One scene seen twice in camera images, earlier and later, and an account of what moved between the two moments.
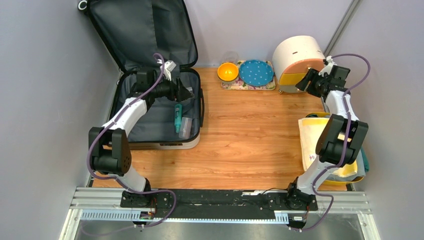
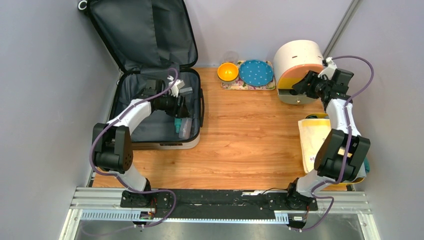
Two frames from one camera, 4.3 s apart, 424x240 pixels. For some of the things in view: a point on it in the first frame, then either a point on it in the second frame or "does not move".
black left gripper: x=183 y=94 -> x=183 y=109
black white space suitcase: x=132 y=32 does not move
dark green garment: x=365 y=161 does not move
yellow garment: x=311 y=130 does not move
